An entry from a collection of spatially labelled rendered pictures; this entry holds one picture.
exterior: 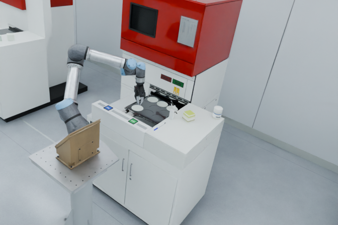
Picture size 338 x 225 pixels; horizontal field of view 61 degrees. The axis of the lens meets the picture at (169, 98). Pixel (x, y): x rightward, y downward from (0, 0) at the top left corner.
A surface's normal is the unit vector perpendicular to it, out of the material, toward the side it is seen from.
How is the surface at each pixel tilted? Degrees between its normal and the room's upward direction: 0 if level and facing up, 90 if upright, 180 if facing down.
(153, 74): 90
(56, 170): 0
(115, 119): 90
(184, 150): 0
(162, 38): 90
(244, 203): 0
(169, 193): 90
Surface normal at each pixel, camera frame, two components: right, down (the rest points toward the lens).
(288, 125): -0.57, 0.33
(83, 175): 0.13, -0.87
